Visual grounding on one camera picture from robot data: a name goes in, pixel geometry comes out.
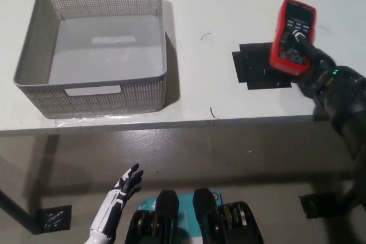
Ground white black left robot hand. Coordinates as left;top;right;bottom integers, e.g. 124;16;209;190
90;163;144;235

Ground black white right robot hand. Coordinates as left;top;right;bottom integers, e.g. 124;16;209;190
291;30;366;108

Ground red digital multimeter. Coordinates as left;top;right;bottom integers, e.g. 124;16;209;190
268;0;317;77

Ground black ribbed robot body block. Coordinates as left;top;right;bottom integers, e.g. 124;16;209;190
125;189;181;244
193;188;264;244

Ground black floor tape patch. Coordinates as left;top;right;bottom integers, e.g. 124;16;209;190
299;192;355;219
35;205;72;235

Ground black robot legs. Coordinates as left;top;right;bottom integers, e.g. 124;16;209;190
137;189;222;244

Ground black tape patch on table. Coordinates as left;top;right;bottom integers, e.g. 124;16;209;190
232;42;292;91

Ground clear tape strip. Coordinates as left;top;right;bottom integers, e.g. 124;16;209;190
54;114;131;126

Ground black table leg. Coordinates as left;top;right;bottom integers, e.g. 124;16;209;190
0;189;41;233

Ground grey perforated plastic basket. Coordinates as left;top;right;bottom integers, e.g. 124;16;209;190
13;0;169;119

